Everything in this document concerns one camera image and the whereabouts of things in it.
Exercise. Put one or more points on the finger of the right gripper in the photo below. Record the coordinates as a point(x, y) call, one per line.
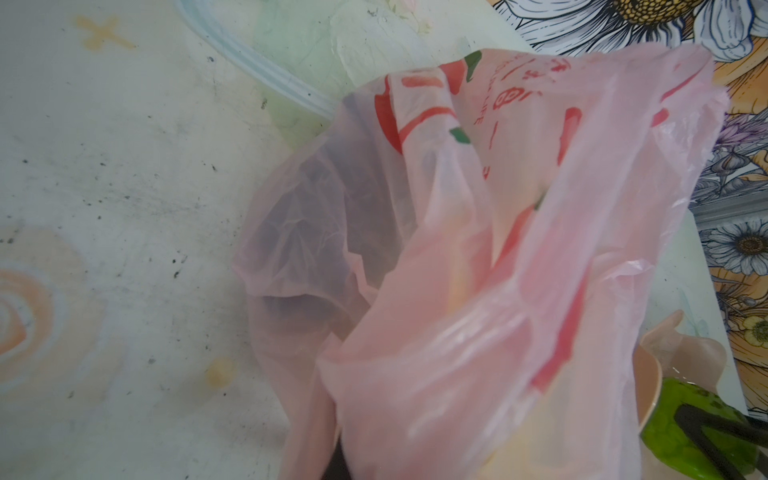
point(695, 424)

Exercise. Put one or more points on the green fake lime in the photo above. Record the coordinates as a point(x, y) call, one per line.
point(668, 444)

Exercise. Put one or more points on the pink flower-shaped bowl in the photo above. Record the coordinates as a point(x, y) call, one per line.
point(663, 352)

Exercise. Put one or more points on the pink plastic bag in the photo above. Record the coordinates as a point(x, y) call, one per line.
point(449, 282)

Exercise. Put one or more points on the right aluminium corner post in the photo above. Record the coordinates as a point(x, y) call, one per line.
point(730, 210)

